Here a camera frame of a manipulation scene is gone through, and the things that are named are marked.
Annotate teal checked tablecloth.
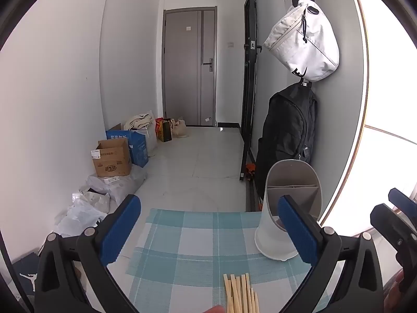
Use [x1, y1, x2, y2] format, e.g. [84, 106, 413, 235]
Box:
[125, 208, 326, 313]

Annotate bundle of wooden chopsticks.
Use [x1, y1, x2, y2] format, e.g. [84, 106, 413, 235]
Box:
[223, 272, 260, 313]

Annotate blue carton with white print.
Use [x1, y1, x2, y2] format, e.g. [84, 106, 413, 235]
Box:
[106, 123, 131, 141]

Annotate grey plastic bag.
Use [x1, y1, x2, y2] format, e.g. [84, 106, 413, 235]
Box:
[86, 170, 147, 209]

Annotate beige clothes pile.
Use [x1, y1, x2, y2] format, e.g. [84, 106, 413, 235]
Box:
[125, 113, 154, 131]

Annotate white plastic bags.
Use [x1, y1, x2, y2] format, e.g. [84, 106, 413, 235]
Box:
[54, 189, 109, 238]

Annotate dark paper bag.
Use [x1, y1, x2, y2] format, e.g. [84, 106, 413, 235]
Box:
[158, 119, 173, 143]

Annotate brown cardboard box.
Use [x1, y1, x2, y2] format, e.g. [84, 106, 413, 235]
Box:
[91, 138, 132, 177]

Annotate beige plastic bag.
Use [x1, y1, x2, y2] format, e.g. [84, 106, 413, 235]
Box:
[171, 117, 188, 138]

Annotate grey door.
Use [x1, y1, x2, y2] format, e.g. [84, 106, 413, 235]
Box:
[163, 7, 218, 127]

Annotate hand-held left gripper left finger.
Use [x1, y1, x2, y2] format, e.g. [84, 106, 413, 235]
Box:
[34, 194, 141, 313]

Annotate white utensil holder grey insert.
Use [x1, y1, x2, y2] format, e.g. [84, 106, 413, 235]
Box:
[254, 159, 323, 261]

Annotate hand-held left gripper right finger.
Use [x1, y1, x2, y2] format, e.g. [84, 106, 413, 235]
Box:
[277, 195, 385, 313]

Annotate window with wooden frame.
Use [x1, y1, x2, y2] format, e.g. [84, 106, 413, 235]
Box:
[345, 0, 417, 238]

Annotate white translucent bag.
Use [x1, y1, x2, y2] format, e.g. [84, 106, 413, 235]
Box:
[137, 122, 159, 153]

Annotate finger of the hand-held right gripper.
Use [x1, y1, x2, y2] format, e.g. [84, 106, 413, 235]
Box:
[388, 187, 417, 211]
[370, 204, 417, 261]

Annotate black metal rack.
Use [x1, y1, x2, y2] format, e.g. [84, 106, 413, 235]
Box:
[239, 0, 263, 181]

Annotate black backpack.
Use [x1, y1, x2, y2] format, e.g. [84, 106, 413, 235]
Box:
[255, 80, 319, 203]

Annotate person's right hand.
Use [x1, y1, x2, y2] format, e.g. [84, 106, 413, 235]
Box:
[384, 272, 406, 313]

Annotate navy box with white figure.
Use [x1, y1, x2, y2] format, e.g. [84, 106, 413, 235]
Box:
[13, 252, 40, 296]

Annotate blue cardboard box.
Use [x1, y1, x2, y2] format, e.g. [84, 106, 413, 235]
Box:
[128, 131, 149, 167]

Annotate white shoulder bag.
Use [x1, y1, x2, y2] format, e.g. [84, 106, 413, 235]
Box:
[263, 0, 340, 82]

